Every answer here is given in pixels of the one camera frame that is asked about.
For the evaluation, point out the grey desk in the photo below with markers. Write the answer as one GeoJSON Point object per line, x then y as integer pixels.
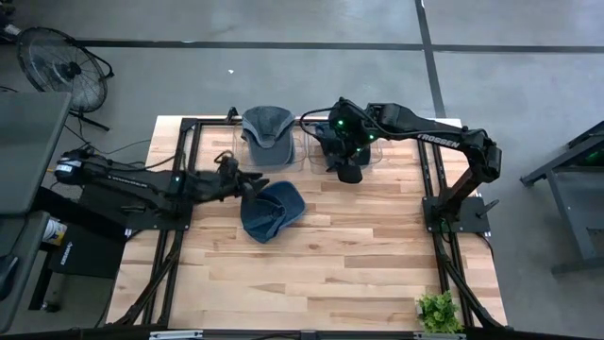
{"type": "Point", "coordinates": [33, 236]}
{"type": "Point", "coordinates": [28, 151]}

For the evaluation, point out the grey denim hat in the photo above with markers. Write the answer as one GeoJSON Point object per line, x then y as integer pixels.
{"type": "Point", "coordinates": [268, 137]}

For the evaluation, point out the black aluminium frame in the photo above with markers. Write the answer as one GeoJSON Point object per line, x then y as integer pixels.
{"type": "Point", "coordinates": [189, 125]}

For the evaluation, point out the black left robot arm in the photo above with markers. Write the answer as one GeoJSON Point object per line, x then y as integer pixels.
{"type": "Point", "coordinates": [132, 181]}

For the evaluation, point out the grey metal table frame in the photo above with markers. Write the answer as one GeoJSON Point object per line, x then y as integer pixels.
{"type": "Point", "coordinates": [573, 222]}

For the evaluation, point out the black Trossen control box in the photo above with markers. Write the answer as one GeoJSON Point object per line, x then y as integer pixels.
{"type": "Point", "coordinates": [89, 255]}

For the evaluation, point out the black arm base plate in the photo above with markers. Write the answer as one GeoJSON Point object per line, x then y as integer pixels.
{"type": "Point", "coordinates": [156, 221]}
{"type": "Point", "coordinates": [472, 219]}

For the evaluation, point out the dark blue denim hat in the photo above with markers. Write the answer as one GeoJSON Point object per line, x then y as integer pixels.
{"type": "Point", "coordinates": [323, 138]}

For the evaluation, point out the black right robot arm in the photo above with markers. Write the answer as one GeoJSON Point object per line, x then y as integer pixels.
{"type": "Point", "coordinates": [439, 137]}

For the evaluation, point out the small green plant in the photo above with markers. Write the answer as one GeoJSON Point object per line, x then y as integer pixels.
{"type": "Point", "coordinates": [439, 314]}

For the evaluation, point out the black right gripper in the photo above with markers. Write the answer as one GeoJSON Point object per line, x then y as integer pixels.
{"type": "Point", "coordinates": [350, 174]}

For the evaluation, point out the clear plastic bin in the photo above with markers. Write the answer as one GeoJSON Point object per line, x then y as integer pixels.
{"type": "Point", "coordinates": [235, 146]}
{"type": "Point", "coordinates": [313, 161]}

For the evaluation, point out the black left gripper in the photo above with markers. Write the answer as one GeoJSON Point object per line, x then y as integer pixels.
{"type": "Point", "coordinates": [231, 184]}

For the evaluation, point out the white can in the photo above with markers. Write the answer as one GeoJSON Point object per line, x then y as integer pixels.
{"type": "Point", "coordinates": [54, 231]}

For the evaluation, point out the silver metal bracket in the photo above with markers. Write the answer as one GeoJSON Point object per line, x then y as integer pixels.
{"type": "Point", "coordinates": [174, 334]}
{"type": "Point", "coordinates": [439, 336]}

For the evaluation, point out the black floor fan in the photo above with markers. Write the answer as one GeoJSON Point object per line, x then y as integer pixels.
{"type": "Point", "coordinates": [61, 71]}

